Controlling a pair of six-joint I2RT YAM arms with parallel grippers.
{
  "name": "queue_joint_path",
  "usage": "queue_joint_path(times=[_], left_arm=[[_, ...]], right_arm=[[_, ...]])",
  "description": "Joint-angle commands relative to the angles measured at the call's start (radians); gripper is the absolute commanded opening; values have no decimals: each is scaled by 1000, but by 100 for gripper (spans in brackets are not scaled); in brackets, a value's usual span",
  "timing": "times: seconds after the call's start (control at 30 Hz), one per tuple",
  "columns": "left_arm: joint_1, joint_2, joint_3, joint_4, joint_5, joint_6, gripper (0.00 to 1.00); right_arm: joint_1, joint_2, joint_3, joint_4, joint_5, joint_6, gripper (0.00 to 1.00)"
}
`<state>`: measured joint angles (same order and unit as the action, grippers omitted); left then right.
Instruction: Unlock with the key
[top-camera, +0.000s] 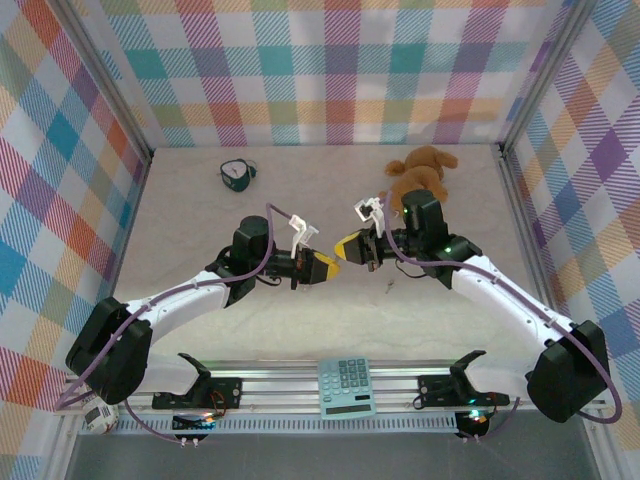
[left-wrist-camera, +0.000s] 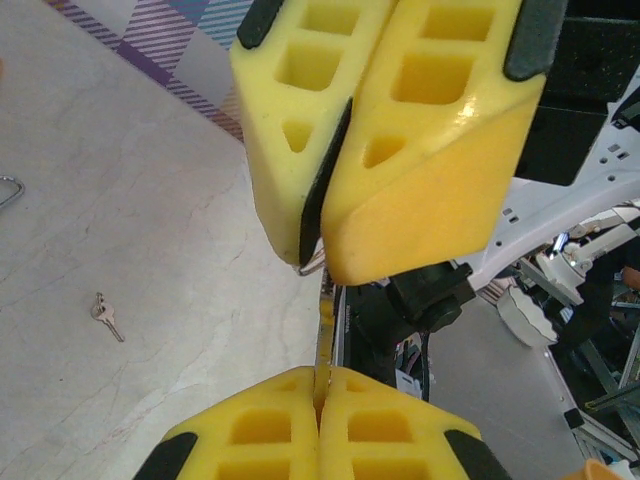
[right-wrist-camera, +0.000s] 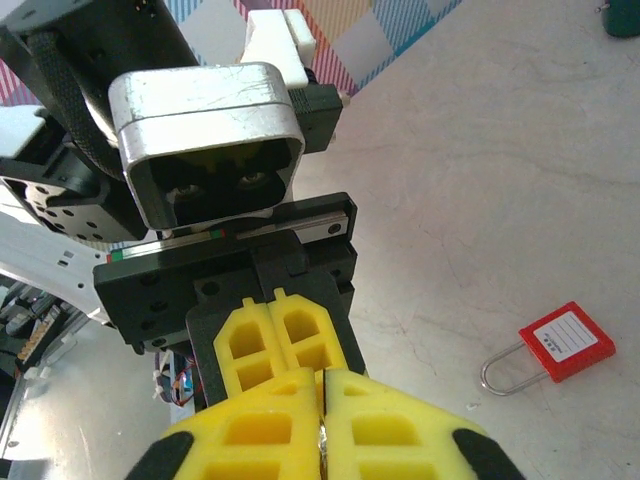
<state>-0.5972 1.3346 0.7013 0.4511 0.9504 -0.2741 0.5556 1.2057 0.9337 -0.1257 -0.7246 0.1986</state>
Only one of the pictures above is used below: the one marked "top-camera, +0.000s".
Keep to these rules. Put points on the small silver key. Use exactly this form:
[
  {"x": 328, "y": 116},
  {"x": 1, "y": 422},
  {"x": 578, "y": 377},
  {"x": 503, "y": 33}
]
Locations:
[{"x": 389, "y": 285}]

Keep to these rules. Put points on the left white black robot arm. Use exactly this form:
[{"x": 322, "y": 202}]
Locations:
[{"x": 175, "y": 300}]

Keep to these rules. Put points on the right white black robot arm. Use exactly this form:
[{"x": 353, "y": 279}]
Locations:
[{"x": 500, "y": 300}]

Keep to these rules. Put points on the brown plush toy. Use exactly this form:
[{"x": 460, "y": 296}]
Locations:
[{"x": 425, "y": 167}]

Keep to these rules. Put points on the teal alarm clock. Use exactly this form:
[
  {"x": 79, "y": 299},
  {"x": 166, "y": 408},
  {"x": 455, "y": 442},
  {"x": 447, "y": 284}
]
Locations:
[{"x": 235, "y": 175}]

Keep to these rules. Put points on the teal calculator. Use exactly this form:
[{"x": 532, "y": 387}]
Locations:
[{"x": 346, "y": 387}]

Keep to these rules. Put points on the newspaper print wrapped roll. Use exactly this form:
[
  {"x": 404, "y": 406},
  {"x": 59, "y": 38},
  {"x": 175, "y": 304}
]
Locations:
[{"x": 100, "y": 417}]

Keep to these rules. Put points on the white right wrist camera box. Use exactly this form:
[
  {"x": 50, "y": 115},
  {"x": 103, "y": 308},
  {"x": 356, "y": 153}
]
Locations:
[{"x": 370, "y": 210}]

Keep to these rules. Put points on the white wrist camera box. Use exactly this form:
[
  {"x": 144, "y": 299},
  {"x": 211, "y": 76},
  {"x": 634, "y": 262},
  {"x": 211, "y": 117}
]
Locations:
[
  {"x": 370, "y": 210},
  {"x": 302, "y": 227}
]

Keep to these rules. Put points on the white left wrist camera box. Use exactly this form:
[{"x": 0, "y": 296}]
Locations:
[{"x": 302, "y": 227}]

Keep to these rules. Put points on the aluminium side rail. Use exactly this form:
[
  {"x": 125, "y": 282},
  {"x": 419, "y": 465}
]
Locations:
[{"x": 527, "y": 240}]

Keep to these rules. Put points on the aluminium mounting rail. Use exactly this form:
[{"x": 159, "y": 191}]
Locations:
[{"x": 280, "y": 390}]

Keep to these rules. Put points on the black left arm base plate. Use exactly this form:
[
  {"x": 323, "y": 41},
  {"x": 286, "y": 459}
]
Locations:
[{"x": 225, "y": 392}]

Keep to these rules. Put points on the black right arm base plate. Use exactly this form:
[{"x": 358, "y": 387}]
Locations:
[{"x": 435, "y": 390}]

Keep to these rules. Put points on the aluminium frame post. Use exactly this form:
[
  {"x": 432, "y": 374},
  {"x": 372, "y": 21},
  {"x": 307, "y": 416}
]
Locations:
[
  {"x": 105, "y": 80},
  {"x": 540, "y": 75}
]

